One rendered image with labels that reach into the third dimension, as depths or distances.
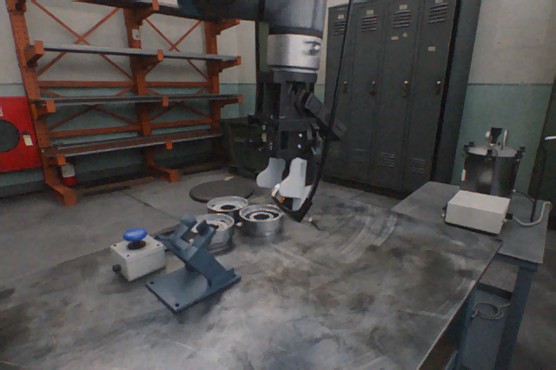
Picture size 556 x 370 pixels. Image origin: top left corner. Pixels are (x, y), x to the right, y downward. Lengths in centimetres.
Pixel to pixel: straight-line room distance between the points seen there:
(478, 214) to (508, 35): 267
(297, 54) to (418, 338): 41
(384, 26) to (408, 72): 49
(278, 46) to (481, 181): 108
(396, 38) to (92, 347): 329
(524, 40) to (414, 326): 331
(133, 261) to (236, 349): 26
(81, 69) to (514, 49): 431
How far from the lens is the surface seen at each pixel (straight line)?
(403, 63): 342
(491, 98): 370
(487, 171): 140
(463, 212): 122
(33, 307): 66
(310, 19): 47
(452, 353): 94
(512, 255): 114
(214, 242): 71
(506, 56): 370
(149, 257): 65
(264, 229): 75
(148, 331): 54
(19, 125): 414
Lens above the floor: 113
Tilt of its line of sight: 17 degrees down
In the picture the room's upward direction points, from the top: straight up
